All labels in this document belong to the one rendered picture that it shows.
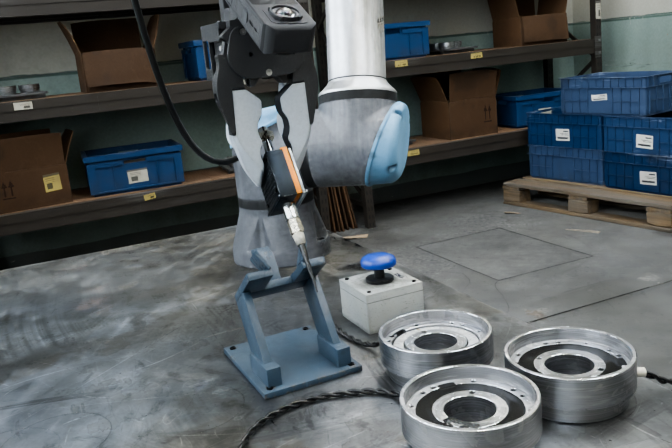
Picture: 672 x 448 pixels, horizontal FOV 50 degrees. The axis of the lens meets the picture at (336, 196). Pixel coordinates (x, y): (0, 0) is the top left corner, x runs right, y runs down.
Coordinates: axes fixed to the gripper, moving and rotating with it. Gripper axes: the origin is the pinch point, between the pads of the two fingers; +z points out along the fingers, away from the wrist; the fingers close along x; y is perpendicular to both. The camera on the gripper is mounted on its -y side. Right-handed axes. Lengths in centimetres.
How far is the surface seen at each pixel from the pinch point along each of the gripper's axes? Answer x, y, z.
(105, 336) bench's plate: 15.4, 22.5, 20.0
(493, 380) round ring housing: -10.0, -17.9, 16.9
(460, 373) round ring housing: -8.1, -16.1, 16.5
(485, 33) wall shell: -310, 378, -9
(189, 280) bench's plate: 1.6, 37.1, 20.1
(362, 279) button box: -11.7, 8.1, 15.5
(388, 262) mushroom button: -13.4, 4.6, 13.0
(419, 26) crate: -225, 331, -18
